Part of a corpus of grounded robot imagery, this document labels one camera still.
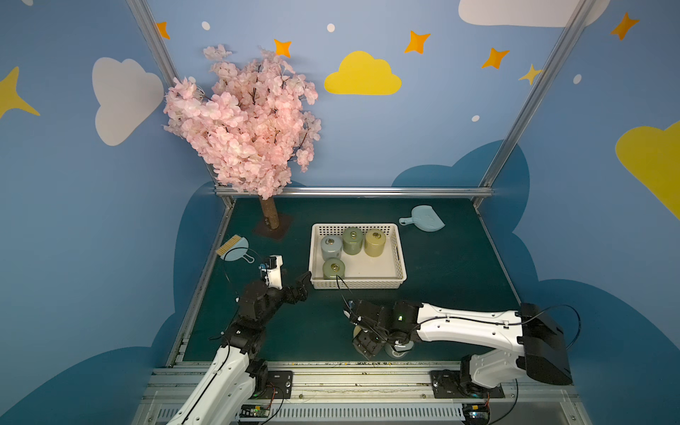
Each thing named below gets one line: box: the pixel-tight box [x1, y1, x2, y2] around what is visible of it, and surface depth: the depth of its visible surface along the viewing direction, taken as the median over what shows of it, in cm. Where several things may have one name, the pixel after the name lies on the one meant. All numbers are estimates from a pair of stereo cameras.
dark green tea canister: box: [322, 257, 347, 280], surface depth 92 cm
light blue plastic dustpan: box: [398, 204, 446, 232], surface depth 117 cm
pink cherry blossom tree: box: [163, 44, 322, 231], surface depth 73 cm
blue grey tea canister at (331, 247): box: [320, 235, 343, 263], surface depth 98 cm
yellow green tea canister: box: [363, 228, 387, 258], surface depth 101 cm
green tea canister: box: [342, 226, 364, 255], surface depth 101 cm
